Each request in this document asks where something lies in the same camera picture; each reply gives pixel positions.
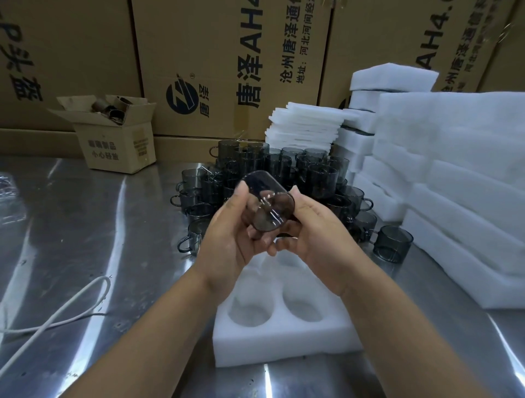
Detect person's right hand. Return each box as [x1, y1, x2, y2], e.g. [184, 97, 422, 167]
[266, 186, 371, 297]

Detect person's right forearm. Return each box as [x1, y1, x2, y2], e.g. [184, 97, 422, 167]
[338, 249, 495, 398]

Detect person's left hand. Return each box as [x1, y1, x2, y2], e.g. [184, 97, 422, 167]
[192, 181, 276, 294]

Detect white foam tray with holes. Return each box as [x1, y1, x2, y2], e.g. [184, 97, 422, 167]
[212, 249, 364, 368]

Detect dark cups in cardboard box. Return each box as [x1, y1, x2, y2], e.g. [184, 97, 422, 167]
[91, 96, 135, 126]

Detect person's left forearm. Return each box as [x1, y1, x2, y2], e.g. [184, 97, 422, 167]
[59, 266, 224, 398]

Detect stack of thin foam sheets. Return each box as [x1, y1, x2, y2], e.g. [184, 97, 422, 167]
[264, 101, 346, 153]

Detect clear plastic wrap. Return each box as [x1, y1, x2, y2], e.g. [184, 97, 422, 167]
[0, 171, 23, 227]

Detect white cable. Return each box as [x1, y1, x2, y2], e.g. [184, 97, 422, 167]
[0, 276, 112, 371]

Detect large printed cardboard box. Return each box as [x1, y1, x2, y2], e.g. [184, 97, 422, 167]
[0, 0, 145, 133]
[130, 0, 334, 139]
[477, 0, 525, 93]
[318, 0, 518, 110]

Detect stack of white foam blocks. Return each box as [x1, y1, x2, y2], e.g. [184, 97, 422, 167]
[331, 63, 440, 222]

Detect stack of large foam trays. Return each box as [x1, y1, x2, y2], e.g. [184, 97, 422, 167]
[401, 91, 525, 310]

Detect smoky grey glass cup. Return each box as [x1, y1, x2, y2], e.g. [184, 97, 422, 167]
[240, 170, 296, 241]

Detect small open cardboard box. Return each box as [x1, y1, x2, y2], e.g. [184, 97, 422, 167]
[47, 94, 158, 175]

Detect pile of grey glass mugs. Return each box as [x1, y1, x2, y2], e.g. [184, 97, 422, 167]
[170, 139, 414, 263]

